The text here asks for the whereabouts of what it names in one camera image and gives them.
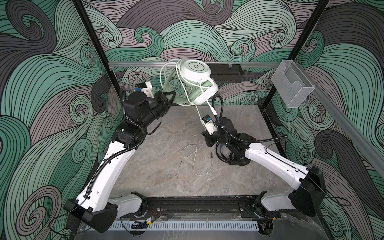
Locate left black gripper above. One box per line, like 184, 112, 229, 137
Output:
139, 90, 174, 131

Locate black headphones with blue band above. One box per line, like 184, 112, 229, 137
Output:
215, 144, 251, 166

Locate mint green headphones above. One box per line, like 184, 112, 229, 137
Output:
158, 58, 220, 176

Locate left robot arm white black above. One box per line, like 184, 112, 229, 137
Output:
64, 87, 176, 233

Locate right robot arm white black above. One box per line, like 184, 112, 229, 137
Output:
202, 94, 327, 217

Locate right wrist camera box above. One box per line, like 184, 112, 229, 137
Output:
202, 115, 217, 135

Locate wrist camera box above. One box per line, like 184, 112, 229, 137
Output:
136, 82, 154, 98
202, 115, 217, 135

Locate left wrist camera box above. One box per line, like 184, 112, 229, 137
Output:
136, 82, 154, 98

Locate black perforated wall tray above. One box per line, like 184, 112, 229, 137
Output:
208, 64, 244, 84

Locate aluminium horizontal rail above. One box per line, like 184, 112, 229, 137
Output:
109, 61, 280, 69

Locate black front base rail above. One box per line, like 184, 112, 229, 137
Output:
119, 196, 319, 215

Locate clear plastic wall bin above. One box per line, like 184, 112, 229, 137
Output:
271, 60, 315, 109

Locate white slotted cable duct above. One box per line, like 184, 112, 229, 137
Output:
109, 221, 259, 232

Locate black frame post left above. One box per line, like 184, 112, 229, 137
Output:
72, 0, 122, 102

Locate black frame post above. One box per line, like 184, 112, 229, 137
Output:
72, 0, 122, 102
260, 0, 329, 111

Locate black frame post right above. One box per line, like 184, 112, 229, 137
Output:
260, 0, 329, 111

